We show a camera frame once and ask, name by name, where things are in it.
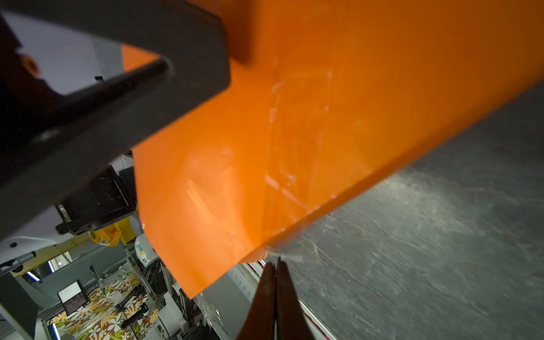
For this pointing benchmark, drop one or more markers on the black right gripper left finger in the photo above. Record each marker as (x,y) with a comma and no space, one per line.
(260,323)

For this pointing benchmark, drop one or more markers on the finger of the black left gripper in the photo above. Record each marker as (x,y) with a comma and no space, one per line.
(52,144)

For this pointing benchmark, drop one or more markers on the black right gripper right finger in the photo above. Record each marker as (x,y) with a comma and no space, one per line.
(291,322)

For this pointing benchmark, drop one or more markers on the orange wrapping paper sheet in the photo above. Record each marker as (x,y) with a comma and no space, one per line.
(326,99)

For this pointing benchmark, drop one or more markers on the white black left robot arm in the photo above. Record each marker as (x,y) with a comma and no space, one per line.
(51,221)

